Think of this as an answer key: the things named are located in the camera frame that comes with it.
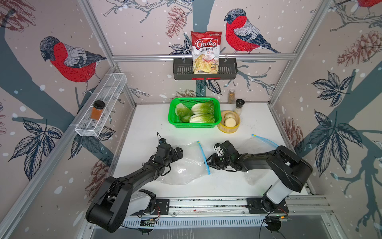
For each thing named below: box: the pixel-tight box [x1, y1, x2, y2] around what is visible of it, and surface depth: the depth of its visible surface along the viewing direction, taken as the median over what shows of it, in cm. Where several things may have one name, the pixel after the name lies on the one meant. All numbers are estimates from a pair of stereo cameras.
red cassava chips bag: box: [191, 30, 223, 75], surface depth 87 cm
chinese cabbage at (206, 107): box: [191, 100, 215, 115], surface depth 109 cm
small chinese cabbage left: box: [175, 103, 194, 123], surface depth 106 cm
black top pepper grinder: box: [234, 98, 246, 116], surface depth 109 cm
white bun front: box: [224, 117, 237, 127], surface depth 102 cm
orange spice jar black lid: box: [90, 100, 106, 121], surface depth 67 cm
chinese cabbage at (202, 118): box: [189, 113, 216, 123], surface depth 102 cm
